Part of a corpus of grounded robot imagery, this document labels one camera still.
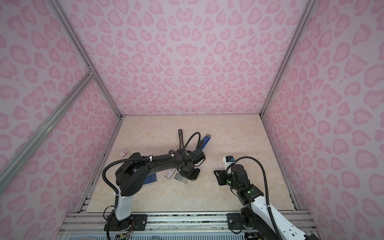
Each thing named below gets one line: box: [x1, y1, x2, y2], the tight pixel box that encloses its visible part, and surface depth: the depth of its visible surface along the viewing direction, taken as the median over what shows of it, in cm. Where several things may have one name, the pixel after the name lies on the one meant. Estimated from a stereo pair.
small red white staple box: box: [119, 149, 128, 157], surface depth 98 cm
